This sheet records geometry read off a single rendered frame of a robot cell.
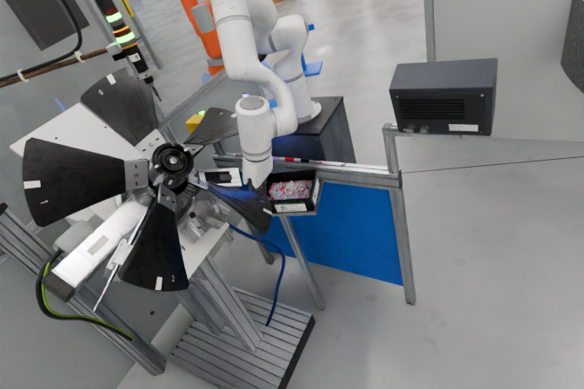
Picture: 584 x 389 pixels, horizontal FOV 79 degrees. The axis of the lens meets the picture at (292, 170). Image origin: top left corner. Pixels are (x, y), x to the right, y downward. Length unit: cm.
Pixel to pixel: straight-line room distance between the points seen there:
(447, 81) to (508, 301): 127
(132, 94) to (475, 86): 97
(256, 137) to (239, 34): 25
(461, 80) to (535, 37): 158
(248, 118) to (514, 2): 193
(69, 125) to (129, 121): 28
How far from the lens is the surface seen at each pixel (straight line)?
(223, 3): 95
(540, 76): 269
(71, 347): 203
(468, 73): 105
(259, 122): 87
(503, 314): 199
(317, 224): 173
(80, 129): 142
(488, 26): 255
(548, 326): 200
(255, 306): 205
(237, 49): 91
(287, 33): 144
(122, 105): 122
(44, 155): 107
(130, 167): 110
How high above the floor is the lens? 171
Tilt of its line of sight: 36 degrees down
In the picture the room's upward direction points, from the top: 20 degrees counter-clockwise
